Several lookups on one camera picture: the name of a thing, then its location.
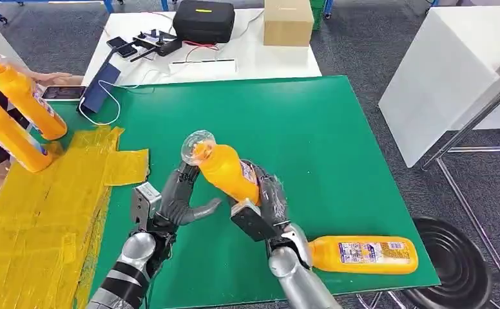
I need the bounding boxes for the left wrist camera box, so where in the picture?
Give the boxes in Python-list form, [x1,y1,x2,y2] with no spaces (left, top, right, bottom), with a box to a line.
[130,182,164,234]

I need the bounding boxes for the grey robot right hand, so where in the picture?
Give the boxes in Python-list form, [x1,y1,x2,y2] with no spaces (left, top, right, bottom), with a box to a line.
[228,159,291,231]

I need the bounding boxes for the black smartphone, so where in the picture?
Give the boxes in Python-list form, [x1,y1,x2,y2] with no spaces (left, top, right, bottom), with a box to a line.
[105,36,139,59]

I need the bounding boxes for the white power strip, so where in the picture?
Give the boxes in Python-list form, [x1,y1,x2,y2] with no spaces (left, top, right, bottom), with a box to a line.
[168,58,238,77]

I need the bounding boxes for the yellow sheet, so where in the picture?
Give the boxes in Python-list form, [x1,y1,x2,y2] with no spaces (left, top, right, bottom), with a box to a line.
[0,125,151,309]

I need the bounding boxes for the white-framed smartphone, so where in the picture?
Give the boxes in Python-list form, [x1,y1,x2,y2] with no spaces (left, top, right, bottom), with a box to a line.
[41,84,88,103]

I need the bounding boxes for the red cable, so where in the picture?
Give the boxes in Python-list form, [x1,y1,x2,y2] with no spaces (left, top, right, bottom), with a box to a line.
[182,40,222,63]

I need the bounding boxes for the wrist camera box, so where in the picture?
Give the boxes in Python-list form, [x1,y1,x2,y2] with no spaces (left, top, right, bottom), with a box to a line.
[230,197,280,243]
[130,182,164,234]

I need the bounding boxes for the white charging cable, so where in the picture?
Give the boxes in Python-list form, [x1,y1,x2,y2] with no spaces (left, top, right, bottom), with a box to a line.
[77,67,171,127]

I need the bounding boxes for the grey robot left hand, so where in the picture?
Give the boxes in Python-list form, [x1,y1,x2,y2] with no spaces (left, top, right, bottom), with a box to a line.
[153,161,224,231]

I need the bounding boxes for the brown cardboard box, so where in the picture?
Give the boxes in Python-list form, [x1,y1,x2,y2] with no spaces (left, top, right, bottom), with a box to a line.
[263,0,315,48]

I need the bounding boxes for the black zip case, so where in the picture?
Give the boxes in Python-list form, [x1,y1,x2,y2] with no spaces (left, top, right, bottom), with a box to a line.
[172,0,236,45]

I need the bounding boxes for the black remote controller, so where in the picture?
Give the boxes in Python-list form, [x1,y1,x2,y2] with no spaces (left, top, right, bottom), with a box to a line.
[129,28,184,63]

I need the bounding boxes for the black round stool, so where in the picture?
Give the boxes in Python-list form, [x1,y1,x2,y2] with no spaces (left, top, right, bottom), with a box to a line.
[356,216,495,309]

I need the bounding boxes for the white power cord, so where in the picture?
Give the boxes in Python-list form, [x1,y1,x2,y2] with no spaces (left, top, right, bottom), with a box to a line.
[232,8,265,42]

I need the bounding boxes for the orange drink bottle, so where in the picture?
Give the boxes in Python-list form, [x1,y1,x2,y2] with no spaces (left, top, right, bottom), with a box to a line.
[180,129,262,207]
[0,53,69,141]
[0,84,55,174]
[307,235,420,276]

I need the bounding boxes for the white covered table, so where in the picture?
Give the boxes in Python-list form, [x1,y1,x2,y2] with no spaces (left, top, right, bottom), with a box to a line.
[377,5,500,169]

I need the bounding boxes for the green plastic crate stack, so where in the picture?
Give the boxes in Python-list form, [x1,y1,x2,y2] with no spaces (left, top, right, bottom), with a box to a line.
[309,0,327,32]

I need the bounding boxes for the person's hand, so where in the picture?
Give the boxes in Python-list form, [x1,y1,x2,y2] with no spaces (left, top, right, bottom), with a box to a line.
[29,70,85,88]

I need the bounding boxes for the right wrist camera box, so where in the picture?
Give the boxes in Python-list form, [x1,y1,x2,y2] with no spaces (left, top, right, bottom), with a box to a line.
[230,197,280,243]

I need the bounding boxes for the green table mat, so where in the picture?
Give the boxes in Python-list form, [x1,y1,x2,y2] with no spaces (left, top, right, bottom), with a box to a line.
[49,75,442,309]

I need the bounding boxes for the blue power bank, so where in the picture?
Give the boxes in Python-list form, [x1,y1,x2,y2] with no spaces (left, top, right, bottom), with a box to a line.
[76,50,123,115]

